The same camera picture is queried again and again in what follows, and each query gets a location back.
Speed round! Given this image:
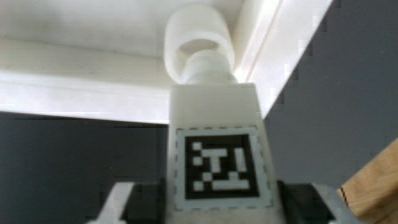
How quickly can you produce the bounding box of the white table leg with tag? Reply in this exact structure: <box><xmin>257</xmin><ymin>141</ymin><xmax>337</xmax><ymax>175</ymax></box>
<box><xmin>166</xmin><ymin>50</ymin><xmax>287</xmax><ymax>224</ymax></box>

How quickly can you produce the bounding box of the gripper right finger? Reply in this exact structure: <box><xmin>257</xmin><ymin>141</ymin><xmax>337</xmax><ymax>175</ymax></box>
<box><xmin>278</xmin><ymin>181</ymin><xmax>356</xmax><ymax>224</ymax></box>

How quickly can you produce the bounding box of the white square tabletop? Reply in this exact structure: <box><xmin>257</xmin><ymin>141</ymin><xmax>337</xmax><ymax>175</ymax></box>
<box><xmin>0</xmin><ymin>0</ymin><xmax>335</xmax><ymax>124</ymax></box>

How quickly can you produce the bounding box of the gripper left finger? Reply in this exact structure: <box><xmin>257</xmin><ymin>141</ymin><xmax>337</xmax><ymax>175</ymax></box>
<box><xmin>88</xmin><ymin>182</ymin><xmax>166</xmax><ymax>224</ymax></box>

